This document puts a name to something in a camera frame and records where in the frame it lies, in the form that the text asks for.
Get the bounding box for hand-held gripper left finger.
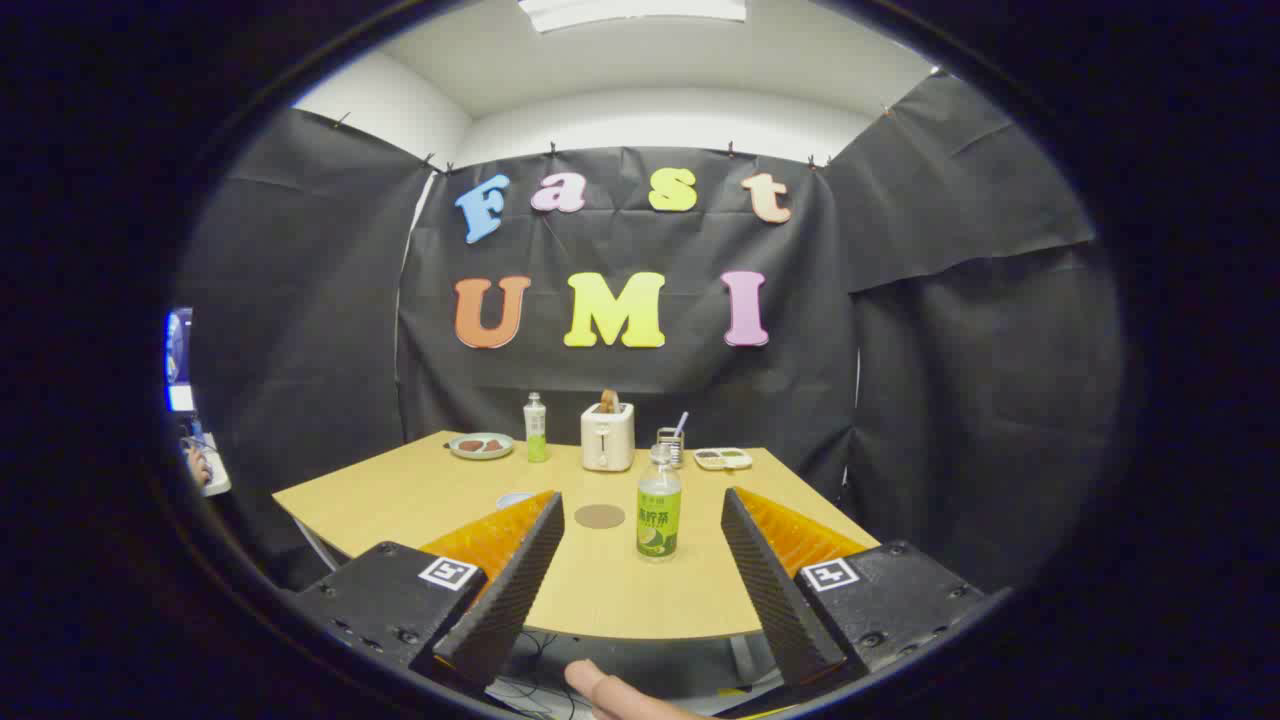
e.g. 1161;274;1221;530
290;490;566;691

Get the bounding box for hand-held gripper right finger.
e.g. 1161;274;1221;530
721;487;986;691

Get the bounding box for green label juice bottle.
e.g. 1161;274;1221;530
636;443;683;562

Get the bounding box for wooden table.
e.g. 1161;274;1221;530
272;431;881;641

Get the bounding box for pale green plate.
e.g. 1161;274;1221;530
447;432;515;461

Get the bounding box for white toaster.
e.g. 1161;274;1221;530
581;402;636;473

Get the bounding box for white side desk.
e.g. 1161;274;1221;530
180;432;233;498

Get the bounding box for computer monitor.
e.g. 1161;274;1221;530
165;308;196;413

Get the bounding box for ceiling light panel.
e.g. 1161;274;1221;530
518;0;748;34

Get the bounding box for black cables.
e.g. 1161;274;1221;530
490;630;576;719

